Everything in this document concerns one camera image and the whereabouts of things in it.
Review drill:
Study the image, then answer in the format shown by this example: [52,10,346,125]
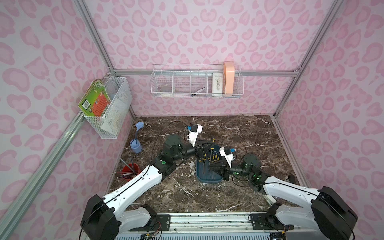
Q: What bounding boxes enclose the white wire wall basket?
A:
[151,64,244,98]

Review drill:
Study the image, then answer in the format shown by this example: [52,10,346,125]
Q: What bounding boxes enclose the white mesh side basket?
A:
[79,77,133,139]

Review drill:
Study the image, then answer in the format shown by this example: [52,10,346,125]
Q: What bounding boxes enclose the blue desk lamp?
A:
[130,122,144,154]

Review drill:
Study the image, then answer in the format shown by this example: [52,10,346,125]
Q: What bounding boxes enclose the white card in basket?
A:
[212,73,224,97]

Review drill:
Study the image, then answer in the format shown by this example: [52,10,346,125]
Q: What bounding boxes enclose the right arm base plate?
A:
[248,213,295,231]

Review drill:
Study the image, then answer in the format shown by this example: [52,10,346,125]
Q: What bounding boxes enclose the white paper in mesh basket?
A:
[101,97,127,139]

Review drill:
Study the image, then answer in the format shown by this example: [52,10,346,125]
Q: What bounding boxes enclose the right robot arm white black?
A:
[210,154,358,240]

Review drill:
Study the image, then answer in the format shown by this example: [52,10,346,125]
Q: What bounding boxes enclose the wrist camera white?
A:
[219,147,236,168]
[187,124,203,147]

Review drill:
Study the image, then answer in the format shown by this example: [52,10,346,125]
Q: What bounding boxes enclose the grey pen in basket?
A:
[191,88,206,97]

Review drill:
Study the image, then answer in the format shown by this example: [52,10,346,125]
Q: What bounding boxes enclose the teal plastic storage box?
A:
[196,145,223,184]

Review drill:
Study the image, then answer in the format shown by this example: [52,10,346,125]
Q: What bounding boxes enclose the pink box in basket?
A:
[223,62,235,96]

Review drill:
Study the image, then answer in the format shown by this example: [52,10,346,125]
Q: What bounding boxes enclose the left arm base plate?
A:
[130,214,171,232]

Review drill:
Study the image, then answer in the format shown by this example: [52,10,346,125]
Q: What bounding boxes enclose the red pen cup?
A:
[116,157,141,182]

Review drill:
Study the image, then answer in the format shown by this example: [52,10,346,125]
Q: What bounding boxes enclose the green red booklet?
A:
[78,80,112,117]

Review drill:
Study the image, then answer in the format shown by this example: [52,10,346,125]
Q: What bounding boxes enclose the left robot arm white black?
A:
[80,135,215,240]

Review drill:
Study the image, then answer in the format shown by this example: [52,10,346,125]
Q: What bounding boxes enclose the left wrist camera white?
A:
[187,124,203,147]

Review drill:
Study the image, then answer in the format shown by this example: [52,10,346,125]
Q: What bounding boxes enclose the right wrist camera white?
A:
[219,147,236,168]

